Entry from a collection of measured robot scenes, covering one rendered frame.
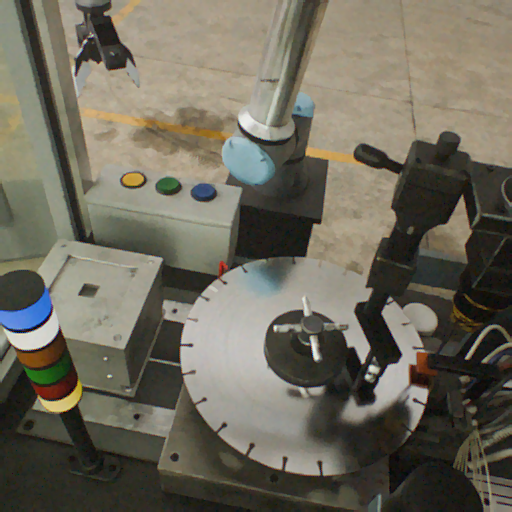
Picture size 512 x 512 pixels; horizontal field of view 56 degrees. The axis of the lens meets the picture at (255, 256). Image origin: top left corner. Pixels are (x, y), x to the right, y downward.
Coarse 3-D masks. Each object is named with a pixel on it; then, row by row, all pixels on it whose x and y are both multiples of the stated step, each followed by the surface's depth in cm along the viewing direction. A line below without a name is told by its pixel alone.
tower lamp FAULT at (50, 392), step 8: (72, 368) 50; (72, 376) 51; (32, 384) 50; (56, 384) 49; (64, 384) 50; (72, 384) 51; (40, 392) 50; (48, 392) 50; (56, 392) 50; (64, 392) 51
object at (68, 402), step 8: (80, 384) 54; (72, 392) 52; (80, 392) 54; (48, 400) 51; (56, 400) 51; (64, 400) 52; (72, 400) 53; (48, 408) 52; (56, 408) 52; (64, 408) 53; (72, 408) 53
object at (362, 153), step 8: (360, 144) 49; (368, 144) 50; (360, 152) 49; (368, 152) 49; (376, 152) 49; (384, 152) 50; (360, 160) 50; (368, 160) 49; (376, 160) 49; (384, 160) 49; (392, 160) 50; (376, 168) 50; (384, 168) 50; (392, 168) 49; (400, 168) 49
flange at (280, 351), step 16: (288, 320) 65; (272, 336) 63; (288, 336) 63; (336, 336) 64; (272, 352) 62; (288, 352) 62; (304, 352) 61; (336, 352) 63; (288, 368) 60; (304, 368) 61; (320, 368) 61; (336, 368) 61; (304, 384) 60
